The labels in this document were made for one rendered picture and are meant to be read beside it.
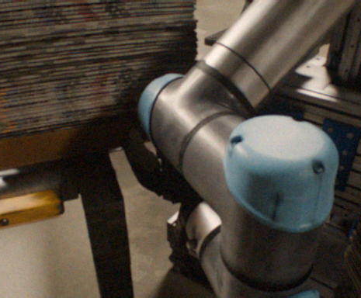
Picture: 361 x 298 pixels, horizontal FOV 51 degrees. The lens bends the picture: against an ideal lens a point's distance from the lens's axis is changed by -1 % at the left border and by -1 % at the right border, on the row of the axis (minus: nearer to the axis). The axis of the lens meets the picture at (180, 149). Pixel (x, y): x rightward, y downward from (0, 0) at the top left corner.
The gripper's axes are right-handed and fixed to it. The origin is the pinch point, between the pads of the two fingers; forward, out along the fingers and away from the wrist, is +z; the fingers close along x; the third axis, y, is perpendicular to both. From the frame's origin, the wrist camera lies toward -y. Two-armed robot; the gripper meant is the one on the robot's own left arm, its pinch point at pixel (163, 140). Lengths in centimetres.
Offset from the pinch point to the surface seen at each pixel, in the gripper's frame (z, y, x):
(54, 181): -5.0, -0.1, 16.4
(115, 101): -2.3, 8.8, 6.9
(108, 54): -2.3, 15.1, 7.1
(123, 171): 101, -80, -8
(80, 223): 72, -80, 16
